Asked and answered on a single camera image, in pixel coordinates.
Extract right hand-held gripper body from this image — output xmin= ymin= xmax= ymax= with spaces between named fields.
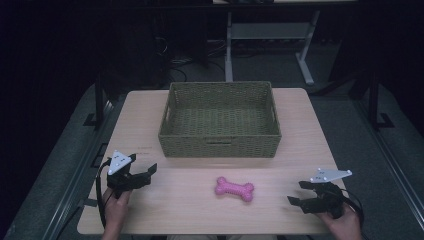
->
xmin=302 ymin=167 xmax=353 ymax=220

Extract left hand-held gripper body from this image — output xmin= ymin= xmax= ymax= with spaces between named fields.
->
xmin=106 ymin=149 xmax=152 ymax=200

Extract person's left hand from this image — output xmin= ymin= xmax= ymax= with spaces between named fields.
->
xmin=102 ymin=187 xmax=133 ymax=236

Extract person's right hand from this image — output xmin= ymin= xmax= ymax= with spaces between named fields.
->
xmin=316 ymin=203 xmax=364 ymax=240

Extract pink bone-shaped toy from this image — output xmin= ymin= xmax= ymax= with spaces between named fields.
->
xmin=214 ymin=176 xmax=256 ymax=203

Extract black metal stand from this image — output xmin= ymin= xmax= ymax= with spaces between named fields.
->
xmin=367 ymin=72 xmax=396 ymax=132
xmin=83 ymin=74 xmax=108 ymax=129

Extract green woven basket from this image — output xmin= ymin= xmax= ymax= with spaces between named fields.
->
xmin=157 ymin=81 xmax=283 ymax=159

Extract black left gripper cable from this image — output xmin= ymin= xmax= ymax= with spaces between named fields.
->
xmin=95 ymin=159 xmax=113 ymax=229

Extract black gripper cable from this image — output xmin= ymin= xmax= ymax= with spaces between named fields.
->
xmin=339 ymin=188 xmax=365 ymax=231
xmin=95 ymin=159 xmax=113 ymax=229

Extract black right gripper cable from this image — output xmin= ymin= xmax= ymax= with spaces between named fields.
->
xmin=339 ymin=188 xmax=365 ymax=231

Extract grey metal rail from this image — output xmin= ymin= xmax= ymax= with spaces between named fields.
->
xmin=41 ymin=99 xmax=118 ymax=240
xmin=352 ymin=98 xmax=424 ymax=232

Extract cables on floor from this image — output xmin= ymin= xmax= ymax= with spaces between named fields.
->
xmin=153 ymin=34 xmax=228 ymax=79

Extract grey metal desk frame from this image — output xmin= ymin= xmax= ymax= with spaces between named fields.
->
xmin=224 ymin=9 xmax=322 ymax=86

